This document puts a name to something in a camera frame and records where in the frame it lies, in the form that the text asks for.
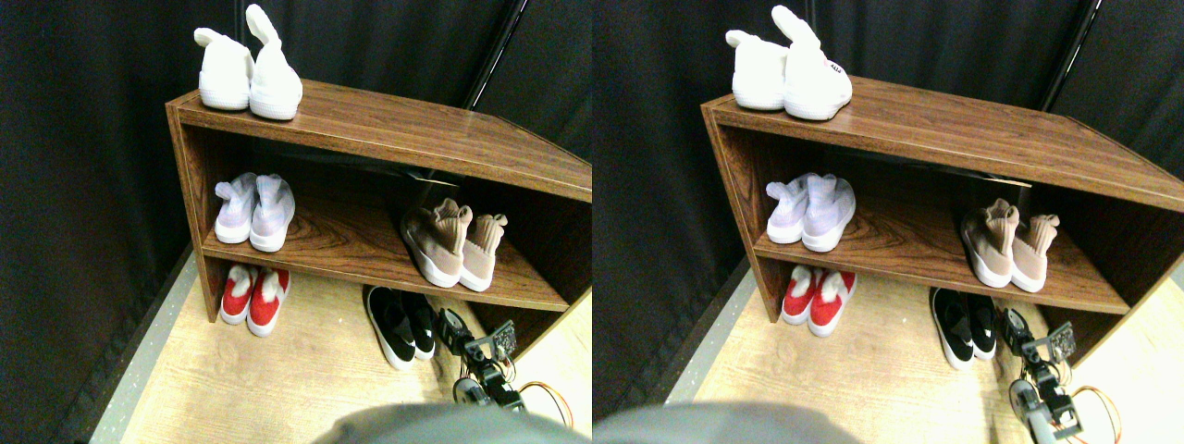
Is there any white shoe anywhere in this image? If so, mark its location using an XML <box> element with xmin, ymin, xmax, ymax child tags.
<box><xmin>194</xmin><ymin>28</ymin><xmax>254</xmax><ymax>111</ymax></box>
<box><xmin>726</xmin><ymin>30</ymin><xmax>789</xmax><ymax>111</ymax></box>
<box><xmin>771</xmin><ymin>6</ymin><xmax>854</xmax><ymax>121</ymax></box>
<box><xmin>245</xmin><ymin>4</ymin><xmax>303</xmax><ymax>121</ymax></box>

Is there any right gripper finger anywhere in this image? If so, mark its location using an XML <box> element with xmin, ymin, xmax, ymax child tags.
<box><xmin>438</xmin><ymin>310</ymin><xmax>475</xmax><ymax>357</ymax></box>
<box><xmin>1004</xmin><ymin>308</ymin><xmax>1037</xmax><ymax>358</ymax></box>

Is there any black shoe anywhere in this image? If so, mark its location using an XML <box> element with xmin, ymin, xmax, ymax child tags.
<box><xmin>402</xmin><ymin>292</ymin><xmax>438</xmax><ymax>361</ymax></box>
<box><xmin>931</xmin><ymin>288</ymin><xmax>977</xmax><ymax>371</ymax></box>
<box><xmin>967</xmin><ymin>294</ymin><xmax>998</xmax><ymax>361</ymax></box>
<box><xmin>364</xmin><ymin>286</ymin><xmax>417</xmax><ymax>371</ymax></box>

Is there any brown shoe rack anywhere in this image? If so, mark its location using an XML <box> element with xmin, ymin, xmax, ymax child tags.
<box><xmin>700</xmin><ymin>76</ymin><xmax>1184</xmax><ymax>366</ymax></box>
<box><xmin>166</xmin><ymin>79</ymin><xmax>592</xmax><ymax>362</ymax></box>

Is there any red shoe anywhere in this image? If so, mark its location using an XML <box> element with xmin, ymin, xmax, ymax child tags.
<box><xmin>808</xmin><ymin>270</ymin><xmax>857</xmax><ymax>337</ymax></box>
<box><xmin>247</xmin><ymin>268</ymin><xmax>291</xmax><ymax>337</ymax></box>
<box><xmin>220</xmin><ymin>265</ymin><xmax>260</xmax><ymax>325</ymax></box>
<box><xmin>781</xmin><ymin>266</ymin><xmax>822</xmax><ymax>326</ymax></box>

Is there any beige shoe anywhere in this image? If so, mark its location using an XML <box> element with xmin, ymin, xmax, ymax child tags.
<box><xmin>961</xmin><ymin>199</ymin><xmax>1020</xmax><ymax>288</ymax></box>
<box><xmin>401</xmin><ymin>198</ymin><xmax>474</xmax><ymax>288</ymax></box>
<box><xmin>1010</xmin><ymin>215</ymin><xmax>1061</xmax><ymax>293</ymax></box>
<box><xmin>460</xmin><ymin>214</ymin><xmax>509</xmax><ymax>292</ymax></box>

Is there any lilac shoe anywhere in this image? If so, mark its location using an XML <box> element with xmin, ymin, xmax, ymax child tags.
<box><xmin>766</xmin><ymin>176</ymin><xmax>815</xmax><ymax>245</ymax></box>
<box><xmin>215</xmin><ymin>173</ymin><xmax>258</xmax><ymax>244</ymax></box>
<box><xmin>802</xmin><ymin>174</ymin><xmax>857</xmax><ymax>253</ymax></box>
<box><xmin>250</xmin><ymin>174</ymin><xmax>296</xmax><ymax>253</ymax></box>

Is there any orange wire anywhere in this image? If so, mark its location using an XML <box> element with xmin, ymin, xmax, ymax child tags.
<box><xmin>1073</xmin><ymin>386</ymin><xmax>1122</xmax><ymax>443</ymax></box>
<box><xmin>518</xmin><ymin>381</ymin><xmax>574</xmax><ymax>428</ymax></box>

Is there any black curtain stand pole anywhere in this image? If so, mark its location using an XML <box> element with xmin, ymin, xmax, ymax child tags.
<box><xmin>1038</xmin><ymin>0</ymin><xmax>1104</xmax><ymax>112</ymax></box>
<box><xmin>462</xmin><ymin>0</ymin><xmax>528</xmax><ymax>110</ymax></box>

